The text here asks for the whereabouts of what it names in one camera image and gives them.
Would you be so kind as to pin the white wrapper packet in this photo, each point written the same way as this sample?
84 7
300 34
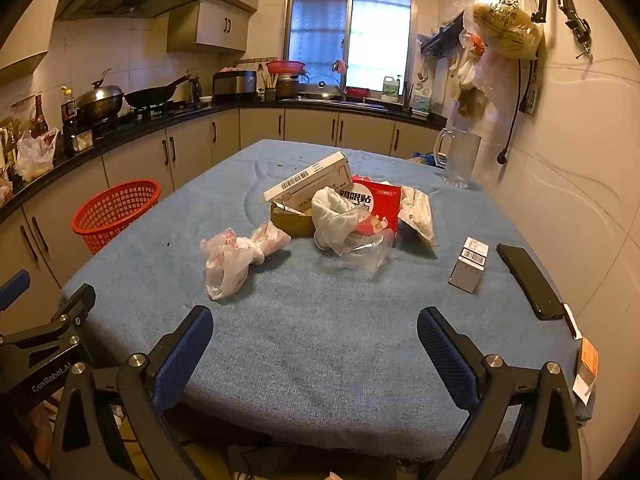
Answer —
417 210

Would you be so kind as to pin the brown pot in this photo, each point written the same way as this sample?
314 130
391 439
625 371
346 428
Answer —
287 87

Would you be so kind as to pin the long white cardboard box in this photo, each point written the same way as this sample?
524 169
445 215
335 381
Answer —
310 177

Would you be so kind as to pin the steel pot with lid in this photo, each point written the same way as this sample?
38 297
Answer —
100 97

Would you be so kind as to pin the dark sauce bottle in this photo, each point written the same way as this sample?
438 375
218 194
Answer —
40 117

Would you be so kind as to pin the kitchen cabinets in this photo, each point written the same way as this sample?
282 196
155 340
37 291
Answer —
220 25
200 145

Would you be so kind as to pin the blue table cloth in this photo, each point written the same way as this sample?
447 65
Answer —
310 335

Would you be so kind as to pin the upper kitchen cabinets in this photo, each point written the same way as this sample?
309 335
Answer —
220 25

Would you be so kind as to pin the lower kitchen cabinets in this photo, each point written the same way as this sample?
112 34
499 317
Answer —
200 145

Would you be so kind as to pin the wall socket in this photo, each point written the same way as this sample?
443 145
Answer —
529 92

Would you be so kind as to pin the blue plastic bag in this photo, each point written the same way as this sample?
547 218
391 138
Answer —
422 157

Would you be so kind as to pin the white cloth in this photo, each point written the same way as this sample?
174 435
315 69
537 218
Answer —
332 212

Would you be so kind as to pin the dark wall shelf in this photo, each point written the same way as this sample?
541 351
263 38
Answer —
440 40

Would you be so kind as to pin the steel kettle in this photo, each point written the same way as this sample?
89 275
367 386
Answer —
195 91

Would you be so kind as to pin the glass pot lid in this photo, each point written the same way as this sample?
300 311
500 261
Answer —
322 91

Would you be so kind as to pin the red plastic basin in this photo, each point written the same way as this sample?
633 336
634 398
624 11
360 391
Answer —
285 66

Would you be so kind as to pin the black wok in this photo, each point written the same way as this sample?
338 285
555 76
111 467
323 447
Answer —
150 95

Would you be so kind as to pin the glass pitcher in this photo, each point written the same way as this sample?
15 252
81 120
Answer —
460 160

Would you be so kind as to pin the pink plastic bag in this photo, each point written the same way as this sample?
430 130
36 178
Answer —
227 265
272 240

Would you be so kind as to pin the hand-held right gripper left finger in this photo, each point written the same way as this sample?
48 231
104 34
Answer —
182 355

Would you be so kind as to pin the small white box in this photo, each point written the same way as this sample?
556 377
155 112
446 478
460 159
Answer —
467 275
475 247

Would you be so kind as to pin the white plastic jug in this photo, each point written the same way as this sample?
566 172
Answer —
421 101

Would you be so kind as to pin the chopstick holder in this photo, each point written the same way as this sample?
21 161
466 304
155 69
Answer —
270 91

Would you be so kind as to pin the hanging bag of noodles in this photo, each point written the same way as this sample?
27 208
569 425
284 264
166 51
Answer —
505 25

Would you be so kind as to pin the white paper strip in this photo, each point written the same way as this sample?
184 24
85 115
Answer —
572 321

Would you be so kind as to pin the black clamp stand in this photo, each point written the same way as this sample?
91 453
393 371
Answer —
575 20

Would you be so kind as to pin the white plastic bag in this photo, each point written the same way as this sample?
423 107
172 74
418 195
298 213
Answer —
35 155

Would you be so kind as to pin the black countertop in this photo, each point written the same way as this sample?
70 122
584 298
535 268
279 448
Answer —
150 122

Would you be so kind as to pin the green label detergent bottle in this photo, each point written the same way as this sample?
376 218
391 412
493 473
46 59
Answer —
391 87

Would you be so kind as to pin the black smartphone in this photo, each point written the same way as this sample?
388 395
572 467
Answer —
532 280

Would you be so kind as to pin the kitchen window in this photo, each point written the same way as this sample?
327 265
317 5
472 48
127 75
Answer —
350 30

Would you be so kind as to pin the orange and white paper tag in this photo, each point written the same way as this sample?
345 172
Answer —
586 365

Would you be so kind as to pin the clear plastic bag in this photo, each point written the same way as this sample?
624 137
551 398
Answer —
365 252

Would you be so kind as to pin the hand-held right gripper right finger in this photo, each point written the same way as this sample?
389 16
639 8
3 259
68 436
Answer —
445 355

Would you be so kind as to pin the red plastic basket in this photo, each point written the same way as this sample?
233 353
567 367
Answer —
115 210

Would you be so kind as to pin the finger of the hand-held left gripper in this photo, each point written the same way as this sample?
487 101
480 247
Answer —
14 284
75 305

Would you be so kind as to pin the rice cooker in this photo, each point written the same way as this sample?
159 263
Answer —
234 85

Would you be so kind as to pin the hanging plastic bags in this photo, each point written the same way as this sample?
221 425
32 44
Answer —
480 80

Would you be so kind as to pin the sink faucet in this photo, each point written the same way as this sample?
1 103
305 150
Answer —
341 80

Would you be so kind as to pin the gas stove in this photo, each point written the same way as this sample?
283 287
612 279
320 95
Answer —
160 110

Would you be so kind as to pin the red cardboard box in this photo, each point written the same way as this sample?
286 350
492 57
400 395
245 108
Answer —
382 205

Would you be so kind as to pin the yellow cap bottle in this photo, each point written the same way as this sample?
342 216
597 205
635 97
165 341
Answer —
69 120

